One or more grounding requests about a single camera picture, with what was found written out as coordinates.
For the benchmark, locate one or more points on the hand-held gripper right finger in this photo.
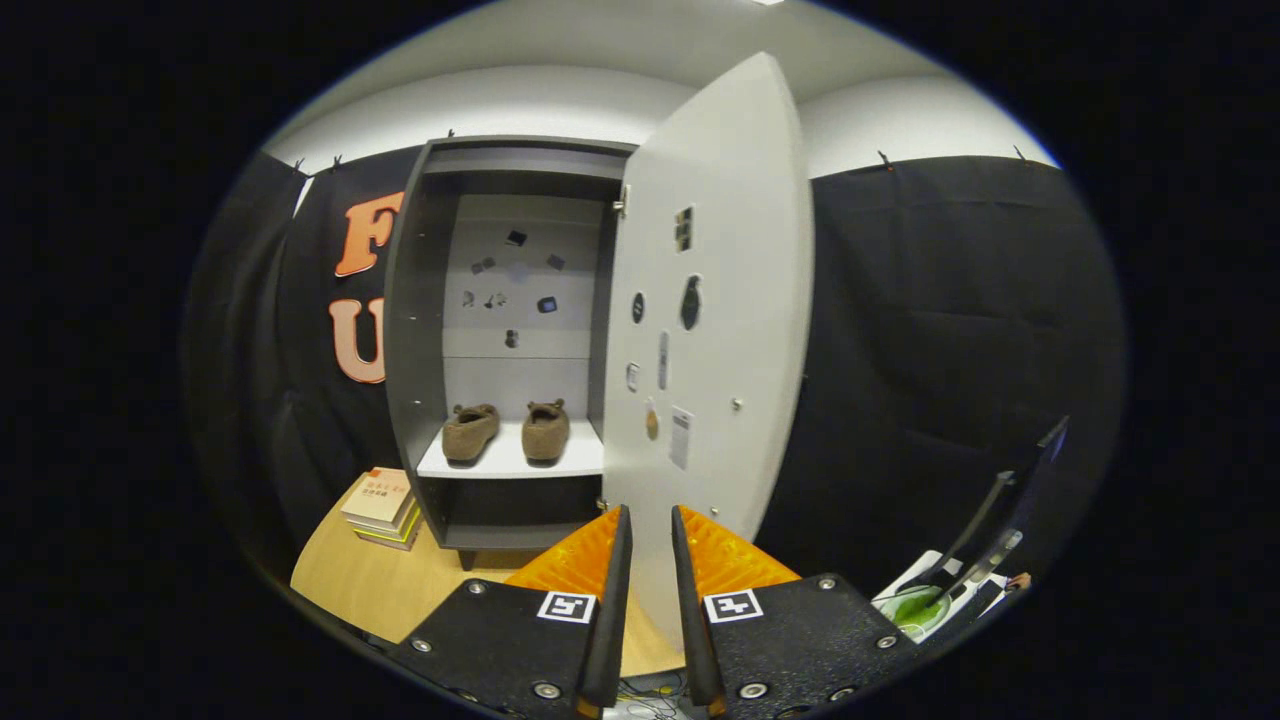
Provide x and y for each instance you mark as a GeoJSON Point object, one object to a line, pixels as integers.
{"type": "Point", "coordinates": [700, 650]}

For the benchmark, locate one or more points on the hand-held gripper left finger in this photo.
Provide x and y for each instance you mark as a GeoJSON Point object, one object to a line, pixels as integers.
{"type": "Point", "coordinates": [610, 650]}

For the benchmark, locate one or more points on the brown felt shoe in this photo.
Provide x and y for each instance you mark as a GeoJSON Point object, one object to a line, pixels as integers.
{"type": "Point", "coordinates": [468, 435]}
{"type": "Point", "coordinates": [545, 435]}

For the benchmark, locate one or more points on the dark grey shoe cabinet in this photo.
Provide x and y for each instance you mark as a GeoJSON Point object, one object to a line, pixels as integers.
{"type": "Point", "coordinates": [410, 350]}

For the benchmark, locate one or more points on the white sheet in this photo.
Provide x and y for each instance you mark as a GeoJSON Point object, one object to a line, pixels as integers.
{"type": "Point", "coordinates": [905, 575]}

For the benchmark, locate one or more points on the green glass bowl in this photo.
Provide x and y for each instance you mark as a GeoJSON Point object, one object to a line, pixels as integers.
{"type": "Point", "coordinates": [915, 608]}

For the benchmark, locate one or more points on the yellow edged book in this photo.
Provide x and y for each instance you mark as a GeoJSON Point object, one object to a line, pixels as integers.
{"type": "Point", "coordinates": [400, 538]}

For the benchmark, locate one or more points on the beige orange cover book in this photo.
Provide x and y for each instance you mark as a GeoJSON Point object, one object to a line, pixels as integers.
{"type": "Point", "coordinates": [375, 495]}

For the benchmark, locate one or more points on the black backdrop cloth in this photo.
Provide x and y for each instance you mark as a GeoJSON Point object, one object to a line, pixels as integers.
{"type": "Point", "coordinates": [950, 350]}

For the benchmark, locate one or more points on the black stand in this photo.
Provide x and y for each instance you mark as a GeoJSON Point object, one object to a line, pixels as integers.
{"type": "Point", "coordinates": [1045, 460]}

